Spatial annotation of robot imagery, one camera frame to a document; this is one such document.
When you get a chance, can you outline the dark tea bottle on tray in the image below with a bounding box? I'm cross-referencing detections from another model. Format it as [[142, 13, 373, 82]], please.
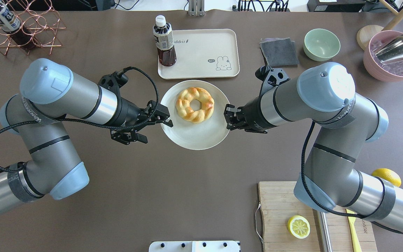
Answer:
[[153, 15, 177, 67]]

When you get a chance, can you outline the bottle in rack upper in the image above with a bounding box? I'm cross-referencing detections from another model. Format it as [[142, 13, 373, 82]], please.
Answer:
[[0, 1, 36, 50]]

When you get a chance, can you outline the white round plate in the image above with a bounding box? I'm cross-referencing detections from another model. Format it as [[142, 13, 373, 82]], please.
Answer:
[[161, 80, 229, 150]]

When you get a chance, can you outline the mint green bowl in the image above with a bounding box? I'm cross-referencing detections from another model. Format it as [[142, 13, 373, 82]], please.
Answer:
[[303, 28, 341, 62]]

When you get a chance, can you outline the half lemon slice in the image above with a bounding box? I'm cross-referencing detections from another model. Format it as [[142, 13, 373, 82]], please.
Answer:
[[287, 215, 310, 239]]

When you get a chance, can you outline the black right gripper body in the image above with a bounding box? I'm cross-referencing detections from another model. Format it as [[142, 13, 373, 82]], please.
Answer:
[[224, 65, 291, 134]]

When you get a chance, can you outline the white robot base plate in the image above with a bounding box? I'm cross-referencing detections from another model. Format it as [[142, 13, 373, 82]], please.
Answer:
[[148, 240, 241, 252]]

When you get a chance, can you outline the yellow lemon far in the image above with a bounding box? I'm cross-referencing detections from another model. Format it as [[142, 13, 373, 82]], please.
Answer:
[[371, 168, 402, 188]]

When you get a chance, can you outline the metal ice scoop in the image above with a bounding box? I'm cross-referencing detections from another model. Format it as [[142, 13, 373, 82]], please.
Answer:
[[375, 35, 403, 64]]

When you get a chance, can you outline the pink bowl of ice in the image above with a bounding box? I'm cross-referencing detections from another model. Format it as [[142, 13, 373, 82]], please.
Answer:
[[363, 30, 403, 82]]

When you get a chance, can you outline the twisted glazed donut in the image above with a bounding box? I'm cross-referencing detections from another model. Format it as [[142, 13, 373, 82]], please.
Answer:
[[176, 87, 215, 124]]

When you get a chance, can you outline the cream rabbit tray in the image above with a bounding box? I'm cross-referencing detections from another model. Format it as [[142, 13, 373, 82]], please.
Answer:
[[158, 29, 240, 79]]

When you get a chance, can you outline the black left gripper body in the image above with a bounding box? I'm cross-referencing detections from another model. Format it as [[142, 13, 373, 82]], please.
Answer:
[[99, 72, 170, 145]]

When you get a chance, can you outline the aluminium frame post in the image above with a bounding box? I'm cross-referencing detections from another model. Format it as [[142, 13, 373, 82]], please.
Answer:
[[188, 0, 205, 16]]

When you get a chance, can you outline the wooden cutting board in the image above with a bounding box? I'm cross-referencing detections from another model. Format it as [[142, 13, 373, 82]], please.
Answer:
[[258, 181, 378, 252]]

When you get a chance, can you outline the yellow plastic knife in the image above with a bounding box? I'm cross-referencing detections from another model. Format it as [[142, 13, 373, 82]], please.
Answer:
[[347, 216, 362, 252]]

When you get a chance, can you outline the copper wire bottle rack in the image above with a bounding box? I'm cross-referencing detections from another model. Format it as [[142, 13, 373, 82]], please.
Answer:
[[0, 0, 66, 56]]

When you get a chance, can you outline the grey folded cloth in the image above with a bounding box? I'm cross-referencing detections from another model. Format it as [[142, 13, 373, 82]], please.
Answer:
[[259, 38, 299, 67]]

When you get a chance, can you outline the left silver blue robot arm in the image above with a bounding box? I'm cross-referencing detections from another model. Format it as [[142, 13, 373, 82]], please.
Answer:
[[0, 58, 173, 214]]

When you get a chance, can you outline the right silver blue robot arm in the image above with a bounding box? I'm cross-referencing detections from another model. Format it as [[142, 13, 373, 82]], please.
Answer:
[[224, 62, 403, 233]]

